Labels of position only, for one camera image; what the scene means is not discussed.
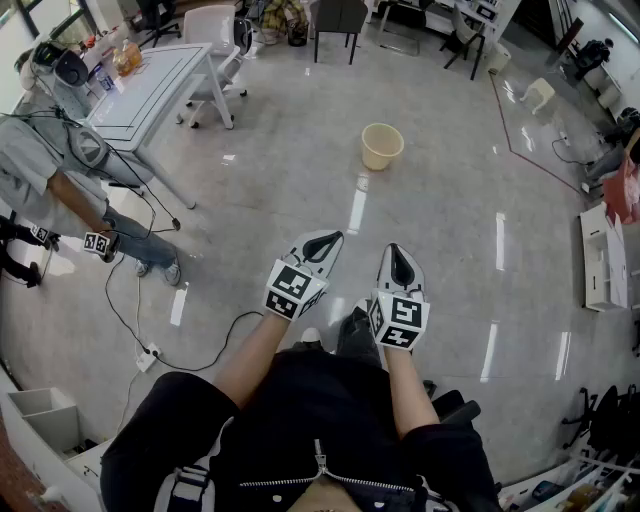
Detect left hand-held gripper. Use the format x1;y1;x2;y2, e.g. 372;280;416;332
261;229;346;322

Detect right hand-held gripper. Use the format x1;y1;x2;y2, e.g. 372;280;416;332
368;242;432;352

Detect beige plastic waste basket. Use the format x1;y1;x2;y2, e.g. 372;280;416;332
360;122;405;172

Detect person's left forearm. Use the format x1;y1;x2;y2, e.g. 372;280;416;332
211;312;294;411

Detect person's right forearm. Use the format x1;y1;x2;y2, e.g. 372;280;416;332
382;347;441;441

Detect person's black trousers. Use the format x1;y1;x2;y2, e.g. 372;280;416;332
287;305;385;372

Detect person's black jacket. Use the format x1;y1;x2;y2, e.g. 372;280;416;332
98;349;504;512

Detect red floor tape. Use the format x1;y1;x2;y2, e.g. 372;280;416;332
487;69;586;199

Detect white open shelf unit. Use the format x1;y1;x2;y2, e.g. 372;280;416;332
578;201;630;313

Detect black mesh waste basket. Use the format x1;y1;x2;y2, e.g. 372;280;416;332
286;19;309;48

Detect white stool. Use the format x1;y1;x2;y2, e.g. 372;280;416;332
519;77;558;116

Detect dark grey chair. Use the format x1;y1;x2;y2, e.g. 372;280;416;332
308;0;370;65

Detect white table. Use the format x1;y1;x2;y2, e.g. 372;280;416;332
82;42;236;210

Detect white office chair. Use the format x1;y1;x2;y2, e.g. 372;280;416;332
175;4;255;130

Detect black cantilever chair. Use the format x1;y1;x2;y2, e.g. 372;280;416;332
375;0;430;57

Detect black office chair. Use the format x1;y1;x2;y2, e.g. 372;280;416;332
561;383;640;454
135;0;182;49

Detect grey chair black legs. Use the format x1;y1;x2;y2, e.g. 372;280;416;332
439;3;487;81

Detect cluttered white shelf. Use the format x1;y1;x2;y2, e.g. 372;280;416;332
498;449;640;512

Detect dark staircase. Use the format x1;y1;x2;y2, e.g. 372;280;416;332
512;0;571;51

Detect white storage cabinet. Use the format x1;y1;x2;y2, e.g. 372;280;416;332
0;359;117;512

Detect large window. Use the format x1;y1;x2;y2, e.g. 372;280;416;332
0;0;104;37

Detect black floor cable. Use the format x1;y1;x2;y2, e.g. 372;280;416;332
551;135;601;167
103;252;265;374

